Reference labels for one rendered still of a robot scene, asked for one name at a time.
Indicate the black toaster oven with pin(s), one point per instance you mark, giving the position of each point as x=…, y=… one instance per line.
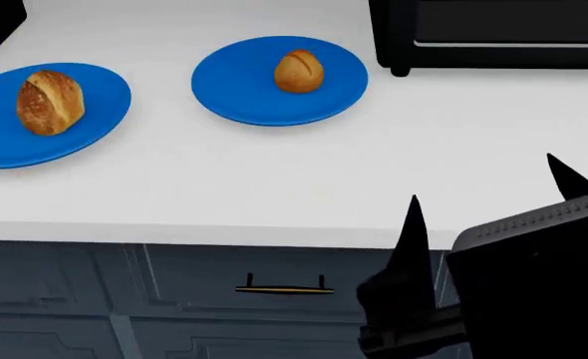
x=493, y=33

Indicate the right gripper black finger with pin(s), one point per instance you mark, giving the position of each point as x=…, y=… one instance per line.
x=570, y=181
x=406, y=269

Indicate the blue plate with large loaf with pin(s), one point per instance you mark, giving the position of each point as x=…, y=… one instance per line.
x=99, y=123

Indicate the black grey-topped wrist camera box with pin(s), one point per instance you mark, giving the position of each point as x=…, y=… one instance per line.
x=533, y=284

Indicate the dark grey kitchen cabinet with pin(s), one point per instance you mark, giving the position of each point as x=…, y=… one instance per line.
x=149, y=310

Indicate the small round bread roll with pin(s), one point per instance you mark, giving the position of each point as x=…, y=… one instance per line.
x=299, y=73

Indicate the large crusty bread loaf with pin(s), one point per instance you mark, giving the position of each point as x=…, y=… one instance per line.
x=50, y=102

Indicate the blue plate with small roll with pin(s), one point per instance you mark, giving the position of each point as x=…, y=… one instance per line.
x=234, y=86

